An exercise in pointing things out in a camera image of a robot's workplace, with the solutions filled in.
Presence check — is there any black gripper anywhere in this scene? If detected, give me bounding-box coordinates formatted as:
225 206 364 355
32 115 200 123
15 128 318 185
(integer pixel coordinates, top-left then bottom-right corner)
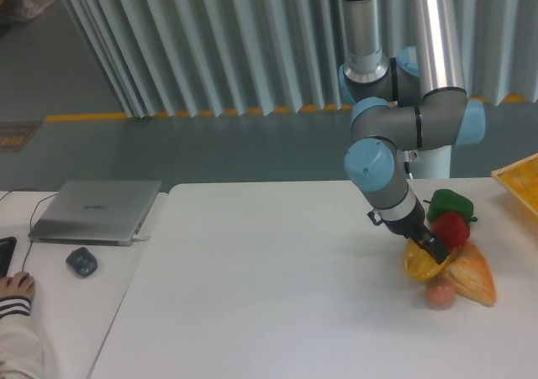
386 202 450 265

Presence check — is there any yellow bell pepper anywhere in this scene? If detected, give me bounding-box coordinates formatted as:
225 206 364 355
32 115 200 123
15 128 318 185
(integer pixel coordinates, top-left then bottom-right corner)
403 239 450 282

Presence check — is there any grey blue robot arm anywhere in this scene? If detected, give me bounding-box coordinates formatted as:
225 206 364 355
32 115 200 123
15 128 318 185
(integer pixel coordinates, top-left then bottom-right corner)
338 0 485 263

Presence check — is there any beige sleeve forearm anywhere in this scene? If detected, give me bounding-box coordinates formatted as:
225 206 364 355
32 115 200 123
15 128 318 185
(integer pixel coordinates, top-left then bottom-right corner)
1 296 47 378

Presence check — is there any red bell pepper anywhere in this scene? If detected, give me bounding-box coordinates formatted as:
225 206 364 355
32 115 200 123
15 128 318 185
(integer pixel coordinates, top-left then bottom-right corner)
431 212 470 249

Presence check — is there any green bell pepper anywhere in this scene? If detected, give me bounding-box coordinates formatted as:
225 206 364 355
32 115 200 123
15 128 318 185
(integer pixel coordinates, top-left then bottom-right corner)
426 189 477 224

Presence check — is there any yellow plastic basket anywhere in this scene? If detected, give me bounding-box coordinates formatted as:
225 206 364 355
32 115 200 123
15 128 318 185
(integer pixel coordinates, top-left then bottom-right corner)
491 154 537 220

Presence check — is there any person's hand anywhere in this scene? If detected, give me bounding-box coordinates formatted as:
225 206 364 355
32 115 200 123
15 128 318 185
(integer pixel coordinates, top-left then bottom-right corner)
0 271 35 303

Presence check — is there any orange croissant bread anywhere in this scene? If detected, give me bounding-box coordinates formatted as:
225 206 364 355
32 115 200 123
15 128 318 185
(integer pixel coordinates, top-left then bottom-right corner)
440 242 497 307

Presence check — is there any brown egg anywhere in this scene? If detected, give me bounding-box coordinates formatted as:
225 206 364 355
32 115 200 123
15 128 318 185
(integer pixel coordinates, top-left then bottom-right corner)
425 280 456 309

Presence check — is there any white folding screen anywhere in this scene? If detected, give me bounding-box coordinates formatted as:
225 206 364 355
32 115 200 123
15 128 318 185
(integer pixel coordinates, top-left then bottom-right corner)
53 0 538 119

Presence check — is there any silver closed laptop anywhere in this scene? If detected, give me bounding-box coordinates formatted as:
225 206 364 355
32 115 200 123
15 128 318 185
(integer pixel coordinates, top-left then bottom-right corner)
29 180 161 245

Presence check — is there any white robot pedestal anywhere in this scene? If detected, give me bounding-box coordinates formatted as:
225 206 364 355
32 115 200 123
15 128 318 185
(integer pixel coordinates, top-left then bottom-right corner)
402 146 451 179

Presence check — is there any black mouse cable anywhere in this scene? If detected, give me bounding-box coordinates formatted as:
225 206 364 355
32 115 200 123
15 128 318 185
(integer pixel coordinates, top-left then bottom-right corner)
0 187 59 274

